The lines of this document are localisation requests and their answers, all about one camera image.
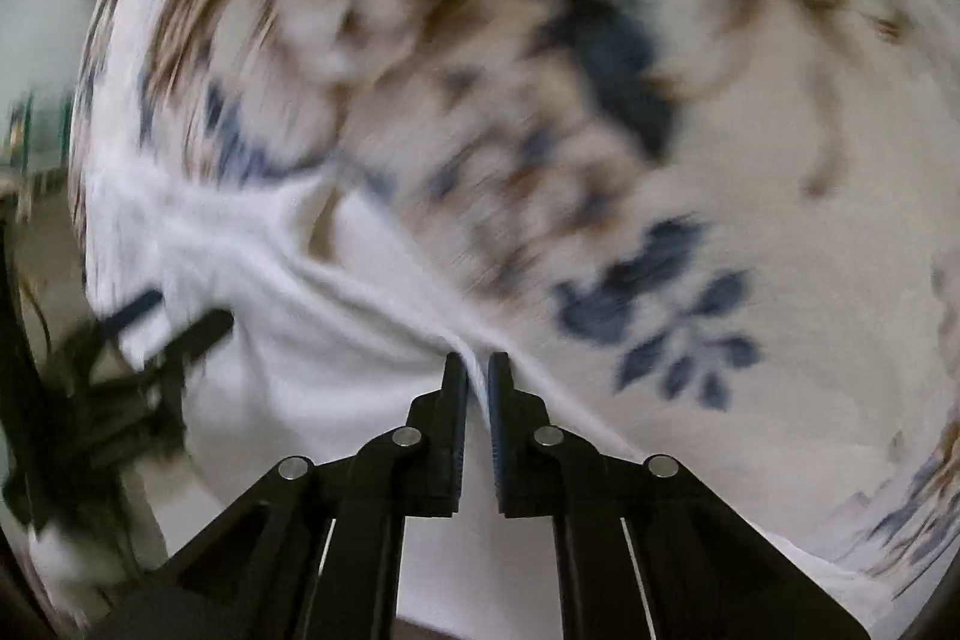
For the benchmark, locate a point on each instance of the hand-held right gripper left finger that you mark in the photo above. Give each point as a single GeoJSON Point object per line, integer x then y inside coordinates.
{"type": "Point", "coordinates": [455, 430]}

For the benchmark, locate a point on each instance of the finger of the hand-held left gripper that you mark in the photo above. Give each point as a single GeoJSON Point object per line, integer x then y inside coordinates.
{"type": "Point", "coordinates": [196, 335]}
{"type": "Point", "coordinates": [133, 311]}

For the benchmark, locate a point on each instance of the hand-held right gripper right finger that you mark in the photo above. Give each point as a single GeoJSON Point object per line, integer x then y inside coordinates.
{"type": "Point", "coordinates": [501, 430]}

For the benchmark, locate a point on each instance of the white pants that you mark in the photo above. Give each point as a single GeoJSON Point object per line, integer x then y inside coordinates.
{"type": "Point", "coordinates": [300, 340]}

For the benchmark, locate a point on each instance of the floral printed bed sheet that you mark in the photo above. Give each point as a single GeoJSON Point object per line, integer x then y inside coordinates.
{"type": "Point", "coordinates": [570, 108]}

